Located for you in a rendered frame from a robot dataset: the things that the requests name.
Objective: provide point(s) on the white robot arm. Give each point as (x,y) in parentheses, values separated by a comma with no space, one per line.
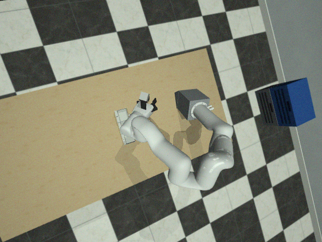
(211,164)

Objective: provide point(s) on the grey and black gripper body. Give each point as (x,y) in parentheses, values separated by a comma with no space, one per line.
(146,113)

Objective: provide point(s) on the grey rack of three bins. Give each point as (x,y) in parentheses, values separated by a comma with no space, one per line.
(122,116)

